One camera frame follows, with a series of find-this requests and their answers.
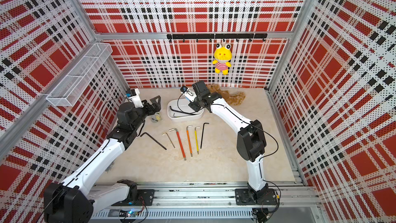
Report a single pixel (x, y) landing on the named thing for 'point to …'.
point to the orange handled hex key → (188, 126)
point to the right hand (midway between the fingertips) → (196, 99)
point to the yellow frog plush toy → (223, 54)
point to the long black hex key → (153, 139)
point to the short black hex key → (181, 112)
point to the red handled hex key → (179, 141)
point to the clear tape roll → (156, 117)
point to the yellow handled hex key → (196, 140)
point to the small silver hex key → (165, 133)
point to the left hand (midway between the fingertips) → (155, 98)
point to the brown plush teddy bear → (235, 98)
